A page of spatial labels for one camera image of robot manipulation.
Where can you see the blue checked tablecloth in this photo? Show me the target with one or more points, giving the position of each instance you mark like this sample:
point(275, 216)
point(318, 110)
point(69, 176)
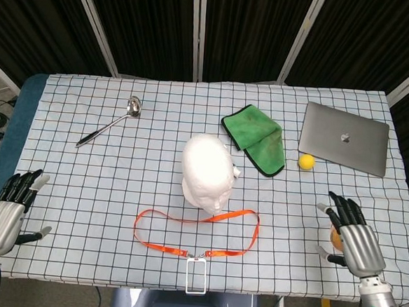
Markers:
point(82, 187)

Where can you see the grey closed laptop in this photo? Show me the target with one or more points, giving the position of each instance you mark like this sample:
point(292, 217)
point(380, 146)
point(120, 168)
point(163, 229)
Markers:
point(342, 138)

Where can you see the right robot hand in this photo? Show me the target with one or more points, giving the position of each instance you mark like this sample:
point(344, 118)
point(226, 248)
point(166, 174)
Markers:
point(363, 249)

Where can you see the white framed badge holder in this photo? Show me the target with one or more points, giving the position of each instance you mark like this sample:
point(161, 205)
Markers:
point(194, 292)

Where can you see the green microfibre cloth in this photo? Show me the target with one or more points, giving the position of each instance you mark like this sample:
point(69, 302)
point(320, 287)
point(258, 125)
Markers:
point(255, 132)

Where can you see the orange fruit in wrap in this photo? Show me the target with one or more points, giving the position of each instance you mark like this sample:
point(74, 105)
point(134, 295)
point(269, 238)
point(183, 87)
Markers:
point(335, 240)

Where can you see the blue padded table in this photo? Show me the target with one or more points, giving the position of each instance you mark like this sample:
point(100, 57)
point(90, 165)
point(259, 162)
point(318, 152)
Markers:
point(18, 112)

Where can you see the yellow ball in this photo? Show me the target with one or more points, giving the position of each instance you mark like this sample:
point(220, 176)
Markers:
point(306, 162)

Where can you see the grey robot torso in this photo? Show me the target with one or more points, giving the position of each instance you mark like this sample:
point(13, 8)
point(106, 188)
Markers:
point(179, 306)

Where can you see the white foam mannequin head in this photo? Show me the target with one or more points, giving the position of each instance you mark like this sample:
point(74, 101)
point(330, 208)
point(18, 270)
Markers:
point(207, 167)

